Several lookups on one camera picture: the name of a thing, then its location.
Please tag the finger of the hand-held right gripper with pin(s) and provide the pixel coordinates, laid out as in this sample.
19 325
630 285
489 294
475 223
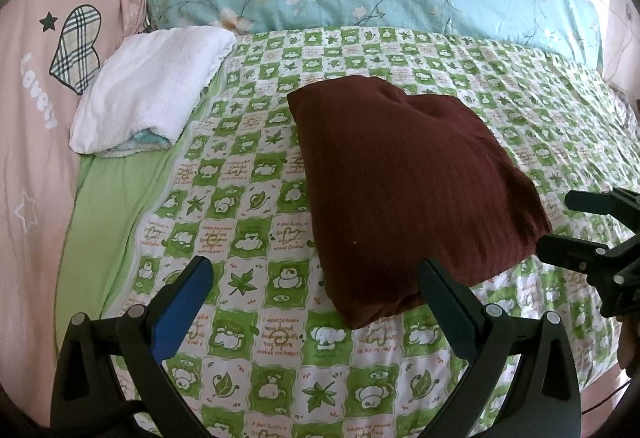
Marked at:
575 250
595 201

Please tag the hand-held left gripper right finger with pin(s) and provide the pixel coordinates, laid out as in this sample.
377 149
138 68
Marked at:
452 318

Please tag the pink duvet with plaid hearts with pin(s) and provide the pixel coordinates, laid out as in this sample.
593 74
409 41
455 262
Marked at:
30 143

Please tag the green patterned bed sheet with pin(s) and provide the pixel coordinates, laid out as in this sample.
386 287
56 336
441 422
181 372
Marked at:
240 198

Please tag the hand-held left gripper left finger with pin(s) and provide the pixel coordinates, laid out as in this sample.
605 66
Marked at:
182 303

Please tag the maroon hooded sweater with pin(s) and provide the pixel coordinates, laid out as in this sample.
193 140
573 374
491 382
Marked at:
410 178

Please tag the white folded towel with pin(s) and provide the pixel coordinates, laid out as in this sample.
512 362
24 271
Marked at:
150 73

